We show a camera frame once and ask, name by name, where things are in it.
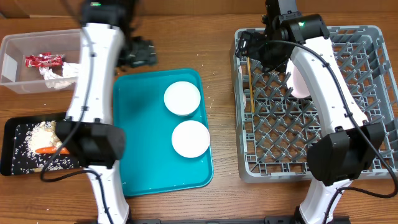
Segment wooden chopstick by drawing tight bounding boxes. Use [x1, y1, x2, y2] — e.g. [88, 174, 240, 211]
[246, 57, 254, 114]

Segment large pink plate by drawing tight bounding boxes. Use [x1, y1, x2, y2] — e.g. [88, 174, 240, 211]
[285, 60, 310, 98]

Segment white plastic fork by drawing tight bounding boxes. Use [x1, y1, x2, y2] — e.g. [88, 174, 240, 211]
[238, 65, 247, 110]

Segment white bowl with scraps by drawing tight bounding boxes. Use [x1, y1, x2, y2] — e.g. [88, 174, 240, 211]
[164, 81, 201, 116]

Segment white tissue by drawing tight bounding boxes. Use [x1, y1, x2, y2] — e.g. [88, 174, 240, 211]
[39, 62, 80, 90]

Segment grey dishwasher rack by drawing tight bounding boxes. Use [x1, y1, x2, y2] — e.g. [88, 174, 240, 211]
[231, 25, 397, 183]

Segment red snack wrapper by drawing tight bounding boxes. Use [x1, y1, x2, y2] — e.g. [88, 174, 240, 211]
[25, 52, 65, 68]

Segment orange carrot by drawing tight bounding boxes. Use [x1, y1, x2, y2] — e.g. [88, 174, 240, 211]
[35, 146, 69, 154]

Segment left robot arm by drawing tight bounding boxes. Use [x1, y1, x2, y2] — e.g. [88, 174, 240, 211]
[55, 1, 157, 223]

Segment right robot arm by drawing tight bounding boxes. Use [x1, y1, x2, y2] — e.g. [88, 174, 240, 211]
[236, 0, 385, 223]

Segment black waste tray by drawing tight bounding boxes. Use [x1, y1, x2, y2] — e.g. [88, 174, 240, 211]
[1, 113, 65, 176]

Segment clear plastic bin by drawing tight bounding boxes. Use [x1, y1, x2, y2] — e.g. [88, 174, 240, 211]
[1, 29, 80, 94]

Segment food scraps pile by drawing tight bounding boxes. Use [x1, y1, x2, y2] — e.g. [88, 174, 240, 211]
[11, 120, 62, 175]

